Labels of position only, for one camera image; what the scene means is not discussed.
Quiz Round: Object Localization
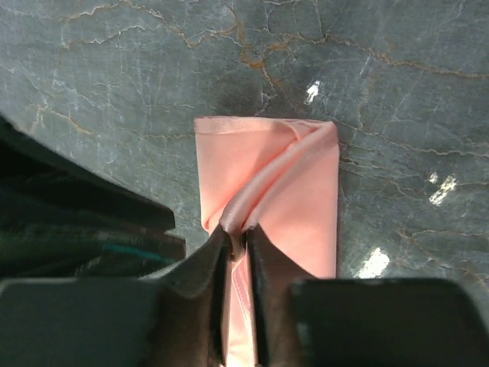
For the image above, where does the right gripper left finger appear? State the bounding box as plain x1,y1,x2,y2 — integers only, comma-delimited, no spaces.
152,226,231,366

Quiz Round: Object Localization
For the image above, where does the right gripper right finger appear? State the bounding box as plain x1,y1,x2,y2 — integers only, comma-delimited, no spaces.
247,226,309,366

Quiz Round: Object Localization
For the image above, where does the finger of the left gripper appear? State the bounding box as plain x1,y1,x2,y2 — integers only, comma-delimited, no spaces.
1,216,186,278
1,117,175,233

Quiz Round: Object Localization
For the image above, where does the light pink satin napkin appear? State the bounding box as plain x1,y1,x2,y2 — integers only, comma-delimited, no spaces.
193,115,340,367

